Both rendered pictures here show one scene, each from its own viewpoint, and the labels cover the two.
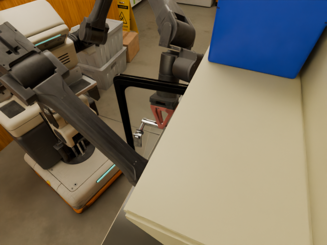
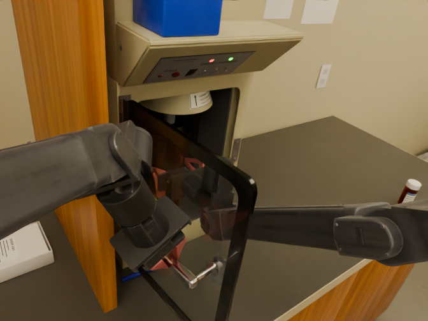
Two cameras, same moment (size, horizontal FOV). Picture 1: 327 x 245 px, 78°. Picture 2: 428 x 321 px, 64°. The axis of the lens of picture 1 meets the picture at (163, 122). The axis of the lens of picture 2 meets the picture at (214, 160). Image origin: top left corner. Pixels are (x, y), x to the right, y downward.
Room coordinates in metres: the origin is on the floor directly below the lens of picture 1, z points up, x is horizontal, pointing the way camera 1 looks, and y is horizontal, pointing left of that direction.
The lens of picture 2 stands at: (0.71, 0.22, 1.63)
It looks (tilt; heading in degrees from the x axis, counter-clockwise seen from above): 32 degrees down; 208
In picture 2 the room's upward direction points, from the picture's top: 8 degrees clockwise
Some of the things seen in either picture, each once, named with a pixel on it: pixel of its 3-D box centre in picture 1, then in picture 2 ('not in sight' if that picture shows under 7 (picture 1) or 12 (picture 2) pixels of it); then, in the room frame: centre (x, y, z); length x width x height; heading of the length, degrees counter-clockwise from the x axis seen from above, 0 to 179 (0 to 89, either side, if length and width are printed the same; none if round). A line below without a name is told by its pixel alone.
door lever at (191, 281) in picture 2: not in sight; (186, 262); (0.38, 0.03, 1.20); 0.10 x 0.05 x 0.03; 75
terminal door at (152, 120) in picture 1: (175, 142); (172, 232); (0.33, -0.04, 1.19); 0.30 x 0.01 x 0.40; 75
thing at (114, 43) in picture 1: (98, 42); not in sight; (2.32, 0.78, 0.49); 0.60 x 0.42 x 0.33; 158
